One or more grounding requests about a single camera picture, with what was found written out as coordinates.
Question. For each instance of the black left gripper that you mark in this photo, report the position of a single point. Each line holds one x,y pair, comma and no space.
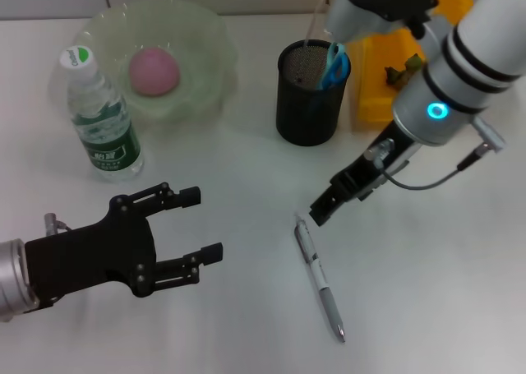
90,255

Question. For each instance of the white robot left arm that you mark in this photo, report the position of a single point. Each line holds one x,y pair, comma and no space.
12,275

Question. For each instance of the black mesh pen cup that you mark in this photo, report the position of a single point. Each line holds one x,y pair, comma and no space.
308,115

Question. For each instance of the yellow plastic storage bin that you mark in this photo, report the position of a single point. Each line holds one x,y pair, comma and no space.
374,94

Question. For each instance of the pale green glass fruit plate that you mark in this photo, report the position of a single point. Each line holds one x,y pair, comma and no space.
197,74

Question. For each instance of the grey retractable pen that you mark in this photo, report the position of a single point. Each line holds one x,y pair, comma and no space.
318,279

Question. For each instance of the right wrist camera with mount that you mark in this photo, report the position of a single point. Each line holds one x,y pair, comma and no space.
370,4

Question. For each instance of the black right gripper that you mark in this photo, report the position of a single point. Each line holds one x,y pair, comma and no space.
382,164

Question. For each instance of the pink peach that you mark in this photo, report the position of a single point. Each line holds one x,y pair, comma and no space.
154,72

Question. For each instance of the blue safety scissors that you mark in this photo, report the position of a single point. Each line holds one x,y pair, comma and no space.
335,67

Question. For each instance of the green toy figure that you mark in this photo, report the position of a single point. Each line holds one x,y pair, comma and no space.
396,76

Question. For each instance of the clear plastic ruler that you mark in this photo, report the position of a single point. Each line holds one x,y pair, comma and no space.
314,20

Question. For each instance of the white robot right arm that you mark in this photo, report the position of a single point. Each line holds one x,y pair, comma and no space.
464,61

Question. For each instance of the clear water bottle green label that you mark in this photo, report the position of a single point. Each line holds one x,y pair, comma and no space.
107,144

